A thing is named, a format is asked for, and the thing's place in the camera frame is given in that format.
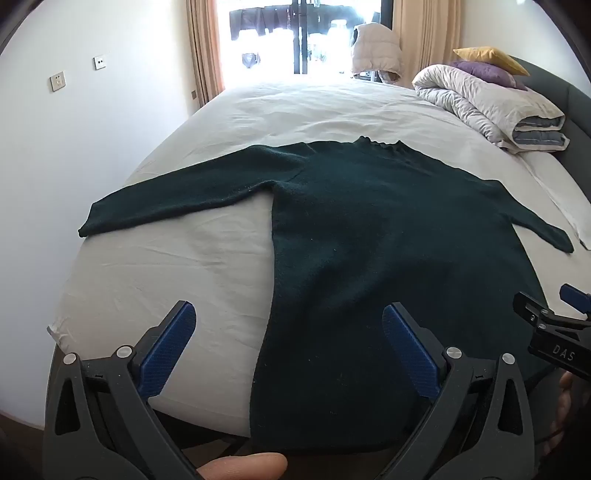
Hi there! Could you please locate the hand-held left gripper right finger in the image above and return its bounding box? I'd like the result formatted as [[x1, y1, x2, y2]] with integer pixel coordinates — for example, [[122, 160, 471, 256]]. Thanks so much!
[[374, 303, 539, 480]]

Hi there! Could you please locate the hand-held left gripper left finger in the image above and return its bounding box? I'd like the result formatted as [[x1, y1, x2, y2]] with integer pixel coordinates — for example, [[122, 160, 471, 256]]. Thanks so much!
[[41, 300, 204, 480]]

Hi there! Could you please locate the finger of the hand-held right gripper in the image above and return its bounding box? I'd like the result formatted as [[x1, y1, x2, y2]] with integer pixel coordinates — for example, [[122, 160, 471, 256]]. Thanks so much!
[[513, 291, 557, 329], [559, 283, 591, 320]]

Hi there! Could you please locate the dark green sweater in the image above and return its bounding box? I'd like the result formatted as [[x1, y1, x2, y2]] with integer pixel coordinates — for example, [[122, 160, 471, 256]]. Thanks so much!
[[78, 135, 574, 455]]

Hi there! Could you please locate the person's right hand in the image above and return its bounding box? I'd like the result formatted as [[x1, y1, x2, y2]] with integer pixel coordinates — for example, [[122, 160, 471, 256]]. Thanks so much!
[[540, 371, 591, 457]]

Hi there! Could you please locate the person's left hand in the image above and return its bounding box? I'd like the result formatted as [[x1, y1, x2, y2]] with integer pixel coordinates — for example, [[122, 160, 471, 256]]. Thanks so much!
[[196, 452, 288, 480]]

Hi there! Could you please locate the bed with white sheet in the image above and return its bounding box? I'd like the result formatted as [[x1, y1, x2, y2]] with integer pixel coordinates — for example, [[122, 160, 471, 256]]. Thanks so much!
[[46, 76, 591, 439]]

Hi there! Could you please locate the white pillow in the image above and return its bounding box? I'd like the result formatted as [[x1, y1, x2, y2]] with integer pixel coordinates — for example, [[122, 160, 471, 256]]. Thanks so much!
[[519, 150, 591, 252]]

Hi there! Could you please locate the dark grey headboard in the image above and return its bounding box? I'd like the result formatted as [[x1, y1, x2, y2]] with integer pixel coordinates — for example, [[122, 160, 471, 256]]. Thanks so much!
[[508, 55, 591, 204]]

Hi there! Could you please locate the folded white duvet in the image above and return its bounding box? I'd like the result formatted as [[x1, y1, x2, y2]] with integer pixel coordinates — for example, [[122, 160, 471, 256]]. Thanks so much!
[[412, 65, 570, 153]]

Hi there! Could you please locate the purple pillow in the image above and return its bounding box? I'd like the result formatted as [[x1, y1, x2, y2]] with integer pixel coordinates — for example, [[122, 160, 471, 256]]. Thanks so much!
[[450, 61, 527, 90]]

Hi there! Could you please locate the yellow pillow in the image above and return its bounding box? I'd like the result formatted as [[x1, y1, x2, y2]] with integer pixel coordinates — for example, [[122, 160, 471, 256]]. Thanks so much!
[[452, 46, 530, 77]]

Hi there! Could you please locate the beige curtain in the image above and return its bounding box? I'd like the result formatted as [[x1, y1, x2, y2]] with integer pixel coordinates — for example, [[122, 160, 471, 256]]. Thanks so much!
[[185, 0, 225, 104], [392, 0, 462, 88]]

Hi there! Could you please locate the white puffer jacket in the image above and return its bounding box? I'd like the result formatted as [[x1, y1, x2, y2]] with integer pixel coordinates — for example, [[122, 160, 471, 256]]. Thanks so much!
[[351, 22, 402, 81]]

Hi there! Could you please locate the glass sliding door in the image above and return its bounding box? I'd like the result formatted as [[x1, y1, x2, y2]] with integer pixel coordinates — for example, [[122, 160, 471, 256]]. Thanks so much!
[[217, 0, 393, 77]]

